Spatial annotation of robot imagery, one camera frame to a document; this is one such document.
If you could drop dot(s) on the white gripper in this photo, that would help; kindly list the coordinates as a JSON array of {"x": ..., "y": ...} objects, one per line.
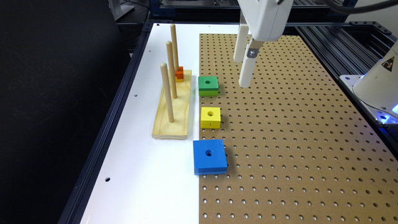
[{"x": 266, "y": 20}]

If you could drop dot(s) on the yellow wooden block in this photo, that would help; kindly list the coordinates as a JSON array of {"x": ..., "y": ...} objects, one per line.
[{"x": 210, "y": 117}]

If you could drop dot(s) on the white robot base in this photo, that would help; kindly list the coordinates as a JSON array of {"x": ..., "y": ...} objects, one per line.
[{"x": 378, "y": 87}]

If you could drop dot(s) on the green wooden block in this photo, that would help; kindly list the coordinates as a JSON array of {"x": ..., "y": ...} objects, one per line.
[{"x": 208, "y": 86}]

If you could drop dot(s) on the orange wooden block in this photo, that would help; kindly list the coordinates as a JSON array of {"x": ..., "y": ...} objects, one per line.
[{"x": 179, "y": 74}]

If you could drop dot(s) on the small yellow block under orange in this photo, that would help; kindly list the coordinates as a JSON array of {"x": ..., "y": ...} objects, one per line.
[{"x": 179, "y": 80}]

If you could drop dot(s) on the blue wooden block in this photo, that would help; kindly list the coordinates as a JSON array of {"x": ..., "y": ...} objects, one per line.
[{"x": 209, "y": 157}]

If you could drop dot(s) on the rear wooden peg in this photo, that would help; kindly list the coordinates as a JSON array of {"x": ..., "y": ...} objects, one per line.
[{"x": 174, "y": 46}]

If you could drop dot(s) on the wooden peg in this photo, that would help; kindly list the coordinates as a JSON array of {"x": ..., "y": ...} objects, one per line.
[
  {"x": 170, "y": 57},
  {"x": 167, "y": 93},
  {"x": 174, "y": 46}
]

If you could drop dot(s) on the middle wooden peg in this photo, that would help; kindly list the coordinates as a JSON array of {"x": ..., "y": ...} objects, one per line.
[{"x": 170, "y": 57}]

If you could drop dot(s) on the front wooden peg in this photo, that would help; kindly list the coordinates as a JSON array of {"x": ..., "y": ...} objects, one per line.
[{"x": 167, "y": 93}]

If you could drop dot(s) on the wooden peg base board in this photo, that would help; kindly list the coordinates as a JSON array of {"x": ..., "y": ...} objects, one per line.
[{"x": 178, "y": 130}]

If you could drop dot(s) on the brown pegboard sheet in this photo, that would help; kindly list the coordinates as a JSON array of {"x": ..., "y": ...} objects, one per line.
[{"x": 297, "y": 149}]

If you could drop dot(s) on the black aluminium table frame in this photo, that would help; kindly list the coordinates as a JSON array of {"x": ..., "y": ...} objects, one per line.
[{"x": 83, "y": 188}]

